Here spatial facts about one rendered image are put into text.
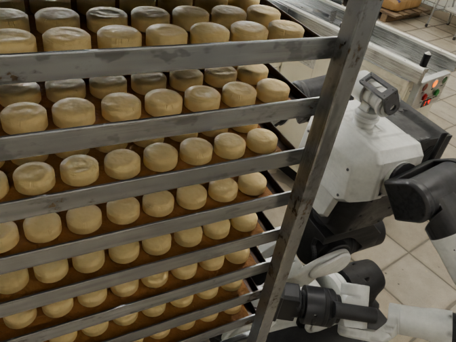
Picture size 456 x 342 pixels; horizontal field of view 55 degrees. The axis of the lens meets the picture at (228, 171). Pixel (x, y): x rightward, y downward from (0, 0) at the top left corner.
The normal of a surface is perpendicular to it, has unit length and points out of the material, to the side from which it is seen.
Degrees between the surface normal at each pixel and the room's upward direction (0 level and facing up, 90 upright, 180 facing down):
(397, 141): 0
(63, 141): 90
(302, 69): 90
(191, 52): 90
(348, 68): 90
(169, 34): 0
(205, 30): 0
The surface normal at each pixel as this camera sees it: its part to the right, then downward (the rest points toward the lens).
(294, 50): 0.43, 0.60
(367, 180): -0.33, 0.47
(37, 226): 0.14, -0.78
